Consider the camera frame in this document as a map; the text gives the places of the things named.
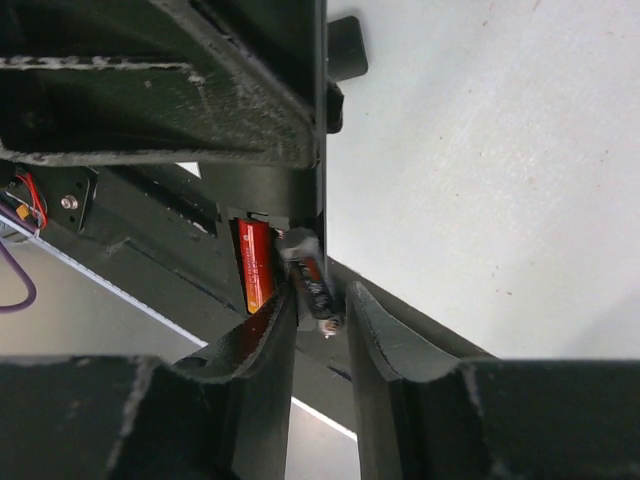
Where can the black silver battery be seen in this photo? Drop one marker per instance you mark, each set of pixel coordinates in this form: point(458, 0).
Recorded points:
point(303, 258)

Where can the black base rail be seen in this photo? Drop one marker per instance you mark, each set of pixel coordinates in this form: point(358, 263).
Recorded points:
point(156, 234)

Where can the red orange battery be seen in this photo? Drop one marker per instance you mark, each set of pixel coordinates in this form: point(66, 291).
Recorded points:
point(256, 255)

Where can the black battery cover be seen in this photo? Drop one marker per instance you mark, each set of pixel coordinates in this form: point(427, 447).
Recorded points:
point(347, 57)

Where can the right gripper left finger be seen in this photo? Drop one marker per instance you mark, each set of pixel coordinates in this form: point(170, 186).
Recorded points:
point(220, 413)

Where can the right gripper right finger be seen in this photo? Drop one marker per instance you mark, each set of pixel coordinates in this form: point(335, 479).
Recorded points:
point(423, 413)

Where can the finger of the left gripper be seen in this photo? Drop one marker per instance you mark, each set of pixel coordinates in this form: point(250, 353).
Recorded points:
point(97, 83)
point(334, 108)

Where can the black remote control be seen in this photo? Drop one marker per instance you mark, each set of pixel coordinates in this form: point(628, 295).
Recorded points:
point(300, 190)

